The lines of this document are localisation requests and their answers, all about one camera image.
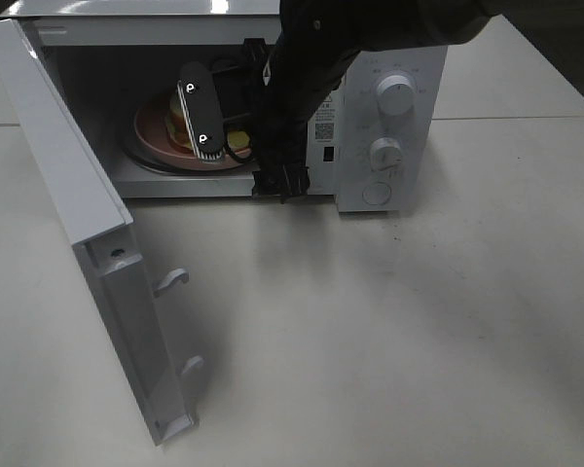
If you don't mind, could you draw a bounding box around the white microwave oven body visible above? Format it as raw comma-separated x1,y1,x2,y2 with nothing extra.
0,1,447,220

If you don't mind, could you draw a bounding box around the toast sandwich with ham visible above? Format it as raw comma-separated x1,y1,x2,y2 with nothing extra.
164,92,250,152

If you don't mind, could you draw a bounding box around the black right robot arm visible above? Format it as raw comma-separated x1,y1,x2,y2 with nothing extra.
177,1,501,212

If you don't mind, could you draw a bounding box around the pink round plate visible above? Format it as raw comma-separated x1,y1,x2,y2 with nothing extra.
133,90,240,169

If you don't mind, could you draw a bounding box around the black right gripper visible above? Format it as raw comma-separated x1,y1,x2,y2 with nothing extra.
177,36,350,203

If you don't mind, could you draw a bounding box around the white timer knob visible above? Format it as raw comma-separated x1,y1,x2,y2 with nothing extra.
369,137,404,171

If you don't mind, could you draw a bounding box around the upper white power knob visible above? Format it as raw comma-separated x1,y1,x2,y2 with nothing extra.
375,72,417,117

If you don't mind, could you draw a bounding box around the round door release button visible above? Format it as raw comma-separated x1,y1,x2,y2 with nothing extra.
362,182,392,206

